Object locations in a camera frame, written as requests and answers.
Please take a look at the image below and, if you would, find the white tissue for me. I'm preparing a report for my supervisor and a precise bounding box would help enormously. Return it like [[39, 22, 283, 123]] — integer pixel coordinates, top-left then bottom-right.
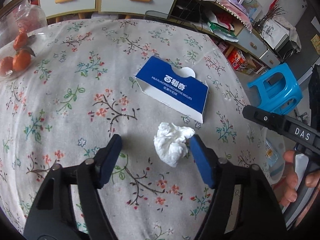
[[153, 122, 195, 167]]

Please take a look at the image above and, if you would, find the white plastic trash basin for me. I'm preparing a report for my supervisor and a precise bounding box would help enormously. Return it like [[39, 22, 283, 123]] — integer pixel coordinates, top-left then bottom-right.
[[261, 127, 285, 185]]

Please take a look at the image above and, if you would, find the person's right hand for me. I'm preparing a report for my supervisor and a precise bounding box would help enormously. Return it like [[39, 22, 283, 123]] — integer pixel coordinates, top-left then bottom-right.
[[278, 150, 320, 208]]

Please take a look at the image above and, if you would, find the blue plastic stool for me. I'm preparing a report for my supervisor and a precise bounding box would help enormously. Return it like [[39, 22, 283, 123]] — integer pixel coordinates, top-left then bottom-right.
[[247, 63, 303, 115]]

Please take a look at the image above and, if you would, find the low wooden tv cabinet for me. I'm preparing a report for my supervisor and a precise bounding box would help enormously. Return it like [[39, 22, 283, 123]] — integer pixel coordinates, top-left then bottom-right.
[[175, 0, 281, 68]]

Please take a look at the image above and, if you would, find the red snack carton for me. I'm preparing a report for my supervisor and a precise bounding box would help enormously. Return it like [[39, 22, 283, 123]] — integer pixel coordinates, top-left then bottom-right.
[[227, 48, 261, 75]]

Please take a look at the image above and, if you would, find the open blue biscuit box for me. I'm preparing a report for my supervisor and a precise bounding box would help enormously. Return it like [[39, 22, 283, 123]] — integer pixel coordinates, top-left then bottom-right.
[[135, 56, 209, 124]]

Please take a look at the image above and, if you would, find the glass jar with oranges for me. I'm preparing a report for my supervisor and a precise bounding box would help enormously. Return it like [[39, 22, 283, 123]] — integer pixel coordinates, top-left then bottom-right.
[[1, 0, 47, 81]]

